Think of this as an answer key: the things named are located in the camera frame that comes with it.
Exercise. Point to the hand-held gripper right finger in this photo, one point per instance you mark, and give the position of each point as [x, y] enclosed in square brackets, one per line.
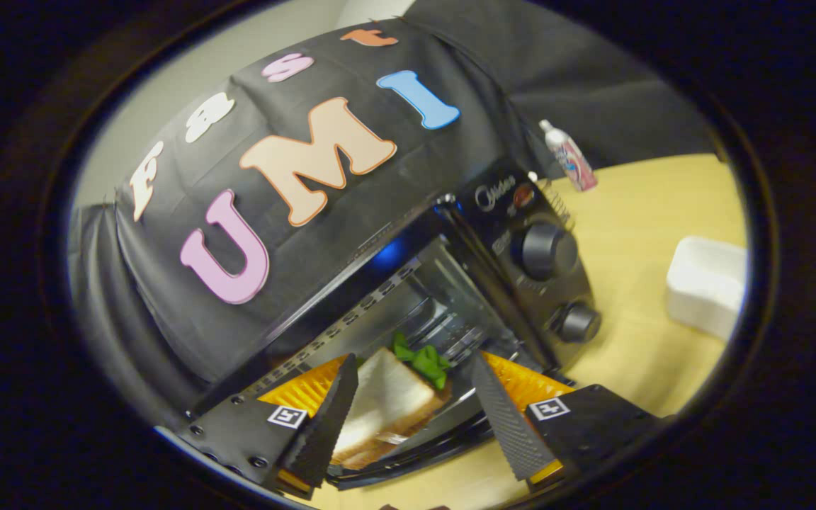
[511, 425]

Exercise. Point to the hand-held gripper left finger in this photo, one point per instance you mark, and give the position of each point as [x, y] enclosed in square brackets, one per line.
[326, 425]

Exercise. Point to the white bread lettuce sandwich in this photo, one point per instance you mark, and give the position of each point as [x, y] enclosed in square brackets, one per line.
[387, 397]

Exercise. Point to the black toaster oven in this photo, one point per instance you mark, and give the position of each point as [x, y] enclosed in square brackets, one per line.
[542, 251]

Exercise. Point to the white rectangular dish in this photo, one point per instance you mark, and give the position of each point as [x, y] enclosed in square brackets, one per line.
[705, 283]

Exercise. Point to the white pink labelled bottle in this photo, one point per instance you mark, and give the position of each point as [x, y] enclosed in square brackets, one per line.
[569, 157]

